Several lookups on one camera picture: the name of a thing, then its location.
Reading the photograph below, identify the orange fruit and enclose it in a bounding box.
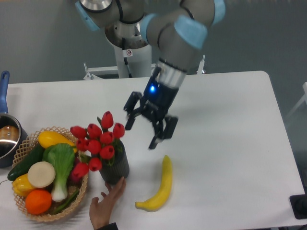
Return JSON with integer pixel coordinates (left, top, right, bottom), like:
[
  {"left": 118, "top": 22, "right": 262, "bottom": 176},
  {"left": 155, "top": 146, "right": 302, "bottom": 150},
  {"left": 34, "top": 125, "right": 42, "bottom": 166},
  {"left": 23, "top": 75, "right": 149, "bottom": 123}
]
[{"left": 25, "top": 189, "right": 52, "bottom": 215}]

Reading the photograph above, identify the blue handled saucepan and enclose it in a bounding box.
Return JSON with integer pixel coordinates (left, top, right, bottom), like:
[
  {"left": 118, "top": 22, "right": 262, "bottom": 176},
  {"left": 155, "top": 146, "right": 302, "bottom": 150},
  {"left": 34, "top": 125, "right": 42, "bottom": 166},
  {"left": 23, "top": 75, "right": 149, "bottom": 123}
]
[{"left": 0, "top": 71, "right": 27, "bottom": 168}]

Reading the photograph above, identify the yellow bell pepper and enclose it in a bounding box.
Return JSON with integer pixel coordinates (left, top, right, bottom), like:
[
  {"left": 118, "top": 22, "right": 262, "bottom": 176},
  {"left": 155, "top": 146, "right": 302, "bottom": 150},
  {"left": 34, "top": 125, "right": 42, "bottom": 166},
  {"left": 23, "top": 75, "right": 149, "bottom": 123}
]
[{"left": 12, "top": 173, "right": 36, "bottom": 197}]

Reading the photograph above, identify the red tulip bouquet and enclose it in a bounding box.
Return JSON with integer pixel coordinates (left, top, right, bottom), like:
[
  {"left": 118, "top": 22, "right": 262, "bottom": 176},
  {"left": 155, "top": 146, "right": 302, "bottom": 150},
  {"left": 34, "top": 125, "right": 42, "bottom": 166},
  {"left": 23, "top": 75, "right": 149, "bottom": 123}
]
[{"left": 70, "top": 111, "right": 125, "bottom": 177}]

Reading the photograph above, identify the black device at edge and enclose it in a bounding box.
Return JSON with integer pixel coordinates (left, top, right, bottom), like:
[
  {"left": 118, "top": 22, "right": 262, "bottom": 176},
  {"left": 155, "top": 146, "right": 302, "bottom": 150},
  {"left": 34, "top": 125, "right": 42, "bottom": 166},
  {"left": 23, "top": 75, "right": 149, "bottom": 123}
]
[{"left": 289, "top": 194, "right": 307, "bottom": 219}]

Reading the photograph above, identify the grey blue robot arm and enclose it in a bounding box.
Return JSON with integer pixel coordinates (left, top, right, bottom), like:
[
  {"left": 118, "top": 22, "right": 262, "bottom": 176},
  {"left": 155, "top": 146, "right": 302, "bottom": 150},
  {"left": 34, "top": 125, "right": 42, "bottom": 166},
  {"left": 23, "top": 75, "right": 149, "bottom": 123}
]
[{"left": 75, "top": 0, "right": 225, "bottom": 150}]

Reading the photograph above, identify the yellow banana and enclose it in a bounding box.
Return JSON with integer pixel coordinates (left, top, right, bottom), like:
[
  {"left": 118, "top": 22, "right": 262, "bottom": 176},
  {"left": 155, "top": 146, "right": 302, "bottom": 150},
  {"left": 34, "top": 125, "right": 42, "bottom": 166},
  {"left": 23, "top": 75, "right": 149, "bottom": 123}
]
[{"left": 135, "top": 155, "right": 173, "bottom": 212}]

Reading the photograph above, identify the dark sleeved forearm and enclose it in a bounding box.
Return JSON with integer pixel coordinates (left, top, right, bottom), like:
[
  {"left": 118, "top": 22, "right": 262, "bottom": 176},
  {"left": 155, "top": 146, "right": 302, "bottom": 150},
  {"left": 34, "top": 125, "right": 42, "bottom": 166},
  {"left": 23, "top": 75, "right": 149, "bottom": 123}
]
[{"left": 96, "top": 222, "right": 118, "bottom": 230}]

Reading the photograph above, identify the person's hand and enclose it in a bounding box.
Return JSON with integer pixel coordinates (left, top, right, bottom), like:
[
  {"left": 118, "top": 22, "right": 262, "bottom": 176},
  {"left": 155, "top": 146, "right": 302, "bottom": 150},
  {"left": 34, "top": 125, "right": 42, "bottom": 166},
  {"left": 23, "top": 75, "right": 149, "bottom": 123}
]
[{"left": 89, "top": 177, "right": 126, "bottom": 230}]

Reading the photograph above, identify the dark grey ribbed vase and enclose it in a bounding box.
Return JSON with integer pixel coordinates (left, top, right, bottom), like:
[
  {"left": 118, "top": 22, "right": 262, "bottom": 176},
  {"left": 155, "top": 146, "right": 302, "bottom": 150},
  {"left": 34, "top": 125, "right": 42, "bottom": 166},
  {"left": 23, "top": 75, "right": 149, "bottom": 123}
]
[{"left": 99, "top": 141, "right": 130, "bottom": 185}]

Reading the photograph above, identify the dark green cucumber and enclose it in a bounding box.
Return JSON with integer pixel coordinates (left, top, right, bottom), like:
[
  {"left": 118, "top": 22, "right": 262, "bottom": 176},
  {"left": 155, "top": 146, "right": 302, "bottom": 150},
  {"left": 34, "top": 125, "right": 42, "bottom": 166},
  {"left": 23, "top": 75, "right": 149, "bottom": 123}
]
[{"left": 7, "top": 144, "right": 45, "bottom": 181}]

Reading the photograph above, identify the green bok choy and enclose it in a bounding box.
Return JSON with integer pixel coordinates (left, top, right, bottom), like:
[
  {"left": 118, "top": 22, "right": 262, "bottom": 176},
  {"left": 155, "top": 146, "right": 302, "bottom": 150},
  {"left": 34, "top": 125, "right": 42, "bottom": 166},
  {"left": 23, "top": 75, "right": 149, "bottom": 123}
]
[{"left": 43, "top": 143, "right": 75, "bottom": 202}]

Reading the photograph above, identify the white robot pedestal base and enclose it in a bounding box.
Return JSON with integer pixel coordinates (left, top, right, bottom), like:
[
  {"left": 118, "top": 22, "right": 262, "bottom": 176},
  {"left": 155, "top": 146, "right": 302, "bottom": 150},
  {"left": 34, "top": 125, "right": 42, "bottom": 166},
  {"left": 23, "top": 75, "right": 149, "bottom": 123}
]
[{"left": 83, "top": 35, "right": 207, "bottom": 81}]

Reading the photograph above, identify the green bean pod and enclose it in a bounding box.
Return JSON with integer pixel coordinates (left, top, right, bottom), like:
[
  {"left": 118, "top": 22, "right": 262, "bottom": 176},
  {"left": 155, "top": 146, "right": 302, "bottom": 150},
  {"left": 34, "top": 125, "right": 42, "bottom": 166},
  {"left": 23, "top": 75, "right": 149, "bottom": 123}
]
[{"left": 50, "top": 190, "right": 79, "bottom": 215}]

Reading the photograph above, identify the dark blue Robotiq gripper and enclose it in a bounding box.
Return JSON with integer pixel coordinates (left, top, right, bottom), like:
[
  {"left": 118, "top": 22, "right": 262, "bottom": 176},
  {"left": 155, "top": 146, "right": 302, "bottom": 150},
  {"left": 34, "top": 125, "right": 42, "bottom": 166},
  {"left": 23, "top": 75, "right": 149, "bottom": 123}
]
[{"left": 124, "top": 82, "right": 178, "bottom": 150}]

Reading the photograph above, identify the beige round slice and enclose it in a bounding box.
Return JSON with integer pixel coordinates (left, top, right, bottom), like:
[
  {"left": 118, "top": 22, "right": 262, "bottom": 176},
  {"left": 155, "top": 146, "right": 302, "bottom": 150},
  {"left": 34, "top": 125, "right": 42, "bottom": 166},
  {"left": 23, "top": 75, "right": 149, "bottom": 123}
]
[{"left": 27, "top": 161, "right": 56, "bottom": 188}]

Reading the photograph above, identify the white frame at right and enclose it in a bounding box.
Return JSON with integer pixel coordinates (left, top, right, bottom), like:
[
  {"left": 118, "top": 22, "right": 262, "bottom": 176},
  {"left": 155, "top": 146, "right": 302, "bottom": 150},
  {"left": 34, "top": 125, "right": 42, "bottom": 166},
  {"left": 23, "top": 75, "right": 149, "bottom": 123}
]
[{"left": 285, "top": 82, "right": 307, "bottom": 127}]

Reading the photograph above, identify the yellow squash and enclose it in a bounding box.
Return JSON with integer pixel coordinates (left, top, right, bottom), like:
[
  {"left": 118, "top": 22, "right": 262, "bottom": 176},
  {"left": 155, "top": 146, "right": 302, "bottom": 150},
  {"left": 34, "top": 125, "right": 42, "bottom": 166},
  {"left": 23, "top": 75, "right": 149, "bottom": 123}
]
[{"left": 38, "top": 131, "right": 77, "bottom": 153}]

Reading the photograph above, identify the woven wicker basket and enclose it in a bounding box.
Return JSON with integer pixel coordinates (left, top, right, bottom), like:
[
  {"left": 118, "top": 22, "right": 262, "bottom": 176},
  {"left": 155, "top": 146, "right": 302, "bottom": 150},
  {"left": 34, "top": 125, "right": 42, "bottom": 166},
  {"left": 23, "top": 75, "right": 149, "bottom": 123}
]
[{"left": 12, "top": 126, "right": 88, "bottom": 222}]

